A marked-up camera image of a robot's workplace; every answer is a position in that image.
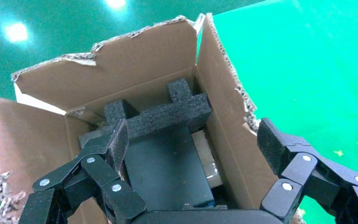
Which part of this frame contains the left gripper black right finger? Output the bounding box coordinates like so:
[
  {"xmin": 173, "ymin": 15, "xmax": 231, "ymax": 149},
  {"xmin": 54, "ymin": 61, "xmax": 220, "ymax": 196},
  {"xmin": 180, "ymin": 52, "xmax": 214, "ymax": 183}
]
[{"xmin": 257, "ymin": 117, "xmax": 358, "ymax": 224}]

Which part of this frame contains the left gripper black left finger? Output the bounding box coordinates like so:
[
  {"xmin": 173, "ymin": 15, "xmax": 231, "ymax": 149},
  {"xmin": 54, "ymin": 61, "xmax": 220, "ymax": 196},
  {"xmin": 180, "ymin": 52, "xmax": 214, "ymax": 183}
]
[{"xmin": 18, "ymin": 119, "xmax": 147, "ymax": 224}]

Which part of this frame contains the large open cardboard carton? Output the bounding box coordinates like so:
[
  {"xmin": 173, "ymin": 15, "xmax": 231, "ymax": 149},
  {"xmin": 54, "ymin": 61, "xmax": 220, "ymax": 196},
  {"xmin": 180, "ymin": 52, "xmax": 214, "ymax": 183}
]
[{"xmin": 0, "ymin": 13, "xmax": 304, "ymax": 224}]

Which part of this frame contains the black flat panel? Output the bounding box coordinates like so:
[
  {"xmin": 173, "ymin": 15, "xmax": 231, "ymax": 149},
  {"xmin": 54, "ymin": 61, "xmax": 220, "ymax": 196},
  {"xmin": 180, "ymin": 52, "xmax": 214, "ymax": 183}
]
[{"xmin": 124, "ymin": 125, "xmax": 216, "ymax": 211}]

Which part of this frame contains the black foam insert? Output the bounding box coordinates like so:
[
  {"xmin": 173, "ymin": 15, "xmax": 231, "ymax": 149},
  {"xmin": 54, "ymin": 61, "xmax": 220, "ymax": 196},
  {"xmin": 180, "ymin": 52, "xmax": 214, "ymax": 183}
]
[{"xmin": 78, "ymin": 77, "xmax": 213, "ymax": 150}]

